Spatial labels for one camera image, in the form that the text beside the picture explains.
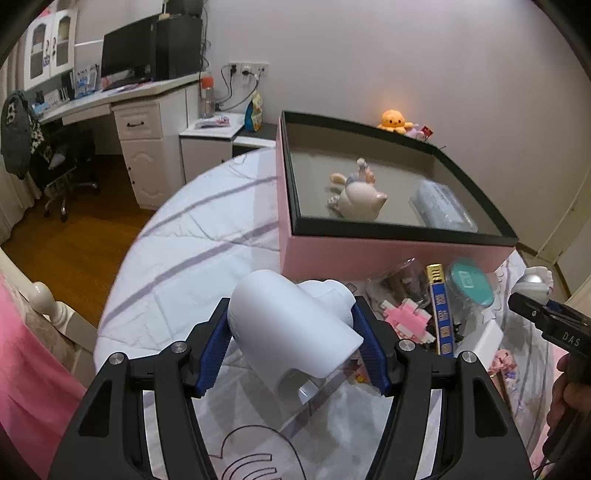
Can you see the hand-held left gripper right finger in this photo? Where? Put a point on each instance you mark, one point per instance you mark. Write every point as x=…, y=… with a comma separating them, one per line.
x=369, y=344

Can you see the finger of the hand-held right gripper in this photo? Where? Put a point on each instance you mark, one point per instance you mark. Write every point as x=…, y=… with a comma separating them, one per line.
x=528, y=309

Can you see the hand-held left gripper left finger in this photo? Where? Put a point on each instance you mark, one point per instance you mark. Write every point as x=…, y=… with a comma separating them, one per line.
x=213, y=353

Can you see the white astronaut lamp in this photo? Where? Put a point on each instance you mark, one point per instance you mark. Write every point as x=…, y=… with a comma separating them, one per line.
x=533, y=279

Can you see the pink building block model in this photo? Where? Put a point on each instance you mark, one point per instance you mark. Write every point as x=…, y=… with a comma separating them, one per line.
x=406, y=321

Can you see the round container with teal lid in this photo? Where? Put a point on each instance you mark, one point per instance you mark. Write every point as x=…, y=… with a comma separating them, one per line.
x=468, y=281

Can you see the clear glass jar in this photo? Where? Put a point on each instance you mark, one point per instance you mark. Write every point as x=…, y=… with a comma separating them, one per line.
x=406, y=281

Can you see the blue and gold slim box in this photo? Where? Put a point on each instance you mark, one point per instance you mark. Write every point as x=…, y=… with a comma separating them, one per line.
x=441, y=314

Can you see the white plug-in night light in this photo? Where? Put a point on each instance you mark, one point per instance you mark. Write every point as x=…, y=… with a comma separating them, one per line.
x=286, y=323

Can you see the pink box with black rim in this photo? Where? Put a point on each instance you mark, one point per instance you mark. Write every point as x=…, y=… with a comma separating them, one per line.
x=369, y=254

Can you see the person's right hand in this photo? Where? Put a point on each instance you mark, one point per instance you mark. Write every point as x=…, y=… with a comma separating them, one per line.
x=570, y=392

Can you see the white flat charger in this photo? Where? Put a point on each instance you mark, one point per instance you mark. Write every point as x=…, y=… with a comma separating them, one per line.
x=482, y=339

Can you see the clear plastic storage case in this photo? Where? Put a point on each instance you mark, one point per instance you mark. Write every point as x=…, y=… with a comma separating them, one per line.
x=443, y=207

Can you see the pink pig figurine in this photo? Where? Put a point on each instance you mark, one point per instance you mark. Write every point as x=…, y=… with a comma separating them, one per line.
x=362, y=196

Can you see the pink blanket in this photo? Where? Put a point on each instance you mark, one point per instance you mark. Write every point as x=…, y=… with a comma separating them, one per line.
x=27, y=360

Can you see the white bedside cabinet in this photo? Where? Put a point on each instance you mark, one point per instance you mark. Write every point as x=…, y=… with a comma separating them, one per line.
x=203, y=152

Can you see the white desk with drawers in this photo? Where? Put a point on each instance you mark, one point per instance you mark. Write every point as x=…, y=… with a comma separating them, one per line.
x=138, y=152

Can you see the low bench with black top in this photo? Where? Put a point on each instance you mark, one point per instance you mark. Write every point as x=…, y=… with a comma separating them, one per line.
x=256, y=134

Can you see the orange octopus plush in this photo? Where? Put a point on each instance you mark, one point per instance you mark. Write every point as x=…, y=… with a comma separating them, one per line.
x=395, y=120

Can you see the black office chair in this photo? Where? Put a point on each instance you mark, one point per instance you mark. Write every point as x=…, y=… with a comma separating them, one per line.
x=69, y=175

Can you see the papers on bedside cabinet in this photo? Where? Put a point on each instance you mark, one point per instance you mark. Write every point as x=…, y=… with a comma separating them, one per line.
x=212, y=123

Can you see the blue and yellow snack bag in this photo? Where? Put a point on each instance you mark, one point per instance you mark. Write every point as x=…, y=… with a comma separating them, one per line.
x=254, y=113

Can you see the beige curtain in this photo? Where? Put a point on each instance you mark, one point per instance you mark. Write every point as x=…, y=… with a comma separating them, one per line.
x=14, y=203

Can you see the clear bottle with orange cap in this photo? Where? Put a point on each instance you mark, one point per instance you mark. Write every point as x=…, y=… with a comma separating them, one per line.
x=207, y=99

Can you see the dark grey hooded jacket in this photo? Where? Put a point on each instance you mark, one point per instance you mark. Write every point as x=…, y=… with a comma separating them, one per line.
x=16, y=134

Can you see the blue and white carton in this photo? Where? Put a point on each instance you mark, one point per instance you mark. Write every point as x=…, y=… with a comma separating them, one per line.
x=87, y=81

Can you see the black computer tower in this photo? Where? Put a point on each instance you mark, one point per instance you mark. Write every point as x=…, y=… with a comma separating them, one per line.
x=178, y=46

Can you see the black computer monitor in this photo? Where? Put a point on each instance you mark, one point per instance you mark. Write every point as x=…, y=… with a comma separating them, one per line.
x=129, y=50

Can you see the black box on tower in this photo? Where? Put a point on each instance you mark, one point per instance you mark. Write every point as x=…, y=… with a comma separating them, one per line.
x=184, y=8

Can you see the white glass-door cabinet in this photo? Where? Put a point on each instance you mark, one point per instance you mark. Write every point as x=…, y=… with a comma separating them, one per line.
x=46, y=46

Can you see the white bed post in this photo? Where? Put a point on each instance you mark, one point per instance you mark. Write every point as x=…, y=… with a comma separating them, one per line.
x=41, y=295

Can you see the white wall power outlet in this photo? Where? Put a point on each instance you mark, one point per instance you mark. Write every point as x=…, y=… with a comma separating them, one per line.
x=249, y=68

